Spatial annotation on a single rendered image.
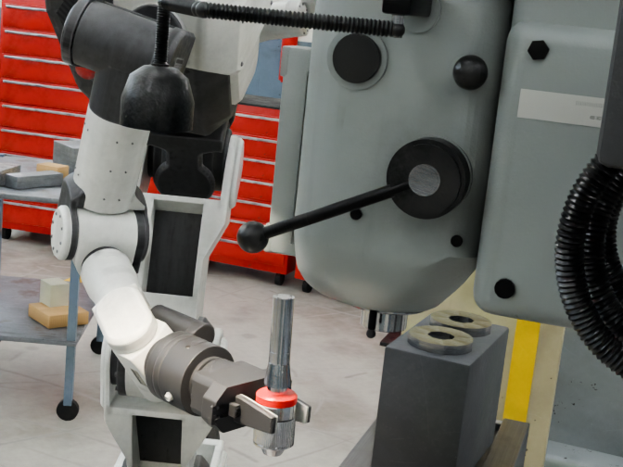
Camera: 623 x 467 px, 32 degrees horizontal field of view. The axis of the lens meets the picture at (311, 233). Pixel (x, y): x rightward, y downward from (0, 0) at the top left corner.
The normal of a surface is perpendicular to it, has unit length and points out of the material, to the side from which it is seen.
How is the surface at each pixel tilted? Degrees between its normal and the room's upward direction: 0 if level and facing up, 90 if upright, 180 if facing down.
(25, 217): 90
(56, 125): 90
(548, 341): 90
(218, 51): 113
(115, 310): 38
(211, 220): 62
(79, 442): 0
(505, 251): 90
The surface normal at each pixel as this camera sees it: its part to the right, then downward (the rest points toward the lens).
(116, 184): 0.37, 0.55
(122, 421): -0.04, 0.47
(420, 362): -0.40, 0.15
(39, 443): 0.10, -0.97
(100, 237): 0.47, 0.06
